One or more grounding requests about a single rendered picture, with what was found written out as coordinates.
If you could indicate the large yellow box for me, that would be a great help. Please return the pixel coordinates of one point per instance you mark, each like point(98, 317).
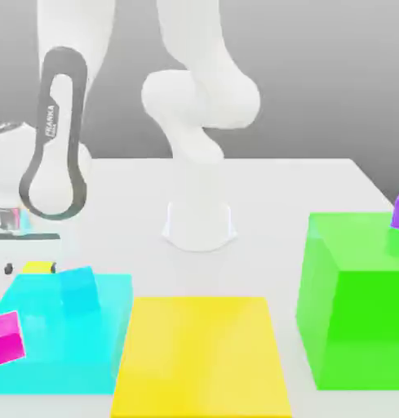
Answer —
point(200, 356)

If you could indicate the large cyan box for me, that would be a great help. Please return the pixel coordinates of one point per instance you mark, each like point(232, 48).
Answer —
point(71, 346)

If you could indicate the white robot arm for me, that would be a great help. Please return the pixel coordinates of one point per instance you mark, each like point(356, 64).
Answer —
point(192, 183)

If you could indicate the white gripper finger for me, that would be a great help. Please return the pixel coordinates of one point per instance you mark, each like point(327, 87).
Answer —
point(8, 268)
point(53, 267)

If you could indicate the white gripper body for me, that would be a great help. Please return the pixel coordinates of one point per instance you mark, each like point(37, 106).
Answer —
point(26, 248)

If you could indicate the large green box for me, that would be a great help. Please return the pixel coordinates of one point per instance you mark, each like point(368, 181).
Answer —
point(359, 326)

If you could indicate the small cyan cube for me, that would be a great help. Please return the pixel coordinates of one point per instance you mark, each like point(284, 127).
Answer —
point(78, 290)

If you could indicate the small magenta cube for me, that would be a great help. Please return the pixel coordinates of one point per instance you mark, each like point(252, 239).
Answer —
point(5, 339)

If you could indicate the small yellow cube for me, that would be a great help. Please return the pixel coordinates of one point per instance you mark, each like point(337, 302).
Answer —
point(36, 267)

